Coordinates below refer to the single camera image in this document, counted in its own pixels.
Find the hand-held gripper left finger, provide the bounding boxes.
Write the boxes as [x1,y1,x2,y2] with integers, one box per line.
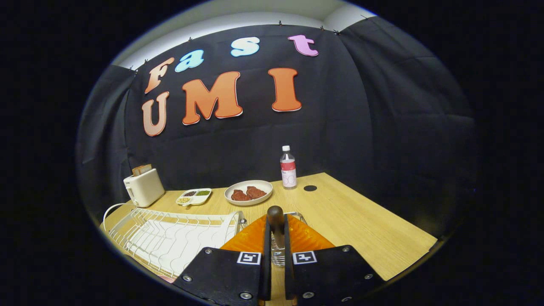
[172,214,272,306]

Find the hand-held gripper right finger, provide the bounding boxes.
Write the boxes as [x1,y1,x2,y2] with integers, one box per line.
[284,214,385,306]

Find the metal wire basket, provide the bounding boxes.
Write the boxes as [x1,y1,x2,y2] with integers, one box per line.
[272,211,307,267]

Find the spoon with brown handle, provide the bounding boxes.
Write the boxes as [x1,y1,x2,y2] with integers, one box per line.
[266,206,285,239]

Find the white wire dish rack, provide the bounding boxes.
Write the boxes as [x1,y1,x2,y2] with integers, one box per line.
[103,203,248,279]

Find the white round plate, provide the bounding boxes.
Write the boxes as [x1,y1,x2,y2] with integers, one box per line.
[224,180,273,207]

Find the white divided dish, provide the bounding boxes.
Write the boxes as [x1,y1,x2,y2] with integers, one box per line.
[176,188,212,207]

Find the clear bottle with red label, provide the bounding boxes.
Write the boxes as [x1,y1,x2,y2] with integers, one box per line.
[280,145,298,189]

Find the white toaster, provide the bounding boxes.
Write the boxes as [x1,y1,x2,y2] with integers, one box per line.
[123,168,165,208]

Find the black backdrop cloth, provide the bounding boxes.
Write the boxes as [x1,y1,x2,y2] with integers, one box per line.
[76,17,476,238]

